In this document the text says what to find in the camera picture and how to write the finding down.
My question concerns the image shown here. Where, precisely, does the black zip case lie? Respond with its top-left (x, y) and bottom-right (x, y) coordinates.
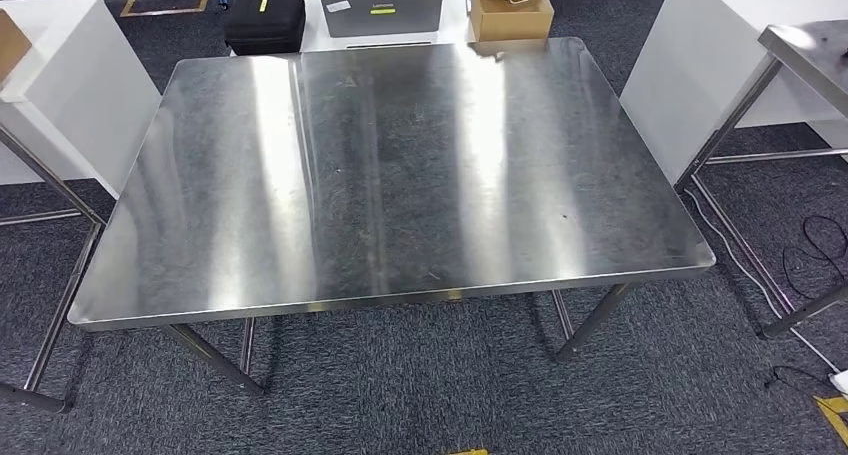
top-left (223, 0), bottom-right (307, 57)

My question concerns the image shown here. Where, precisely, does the stainless steel workbench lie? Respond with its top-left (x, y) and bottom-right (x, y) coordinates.
top-left (66, 36), bottom-right (717, 397)

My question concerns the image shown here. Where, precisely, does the stainless steel table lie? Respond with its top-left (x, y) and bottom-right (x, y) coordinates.
top-left (0, 127), bottom-right (107, 415)
top-left (674, 19), bottom-right (848, 341)

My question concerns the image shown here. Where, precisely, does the black power strip cable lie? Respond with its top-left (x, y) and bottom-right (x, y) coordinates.
top-left (763, 364), bottom-right (837, 391)

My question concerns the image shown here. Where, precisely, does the white cabinet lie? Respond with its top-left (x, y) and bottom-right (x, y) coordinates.
top-left (0, 0), bottom-right (164, 200)
top-left (619, 0), bottom-right (848, 185)

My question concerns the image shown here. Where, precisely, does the tangled black floor cable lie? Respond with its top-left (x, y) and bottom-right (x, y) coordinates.
top-left (781, 214), bottom-right (848, 301)

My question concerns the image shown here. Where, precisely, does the white floor cable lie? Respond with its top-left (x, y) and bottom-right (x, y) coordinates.
top-left (682, 186), bottom-right (843, 374)

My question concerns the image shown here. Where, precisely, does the grey laptop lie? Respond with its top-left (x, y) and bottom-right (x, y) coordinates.
top-left (314, 0), bottom-right (446, 48)

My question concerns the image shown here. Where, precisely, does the brown cardboard box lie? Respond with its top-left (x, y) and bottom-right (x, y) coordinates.
top-left (468, 0), bottom-right (555, 43)
top-left (0, 9), bottom-right (33, 82)

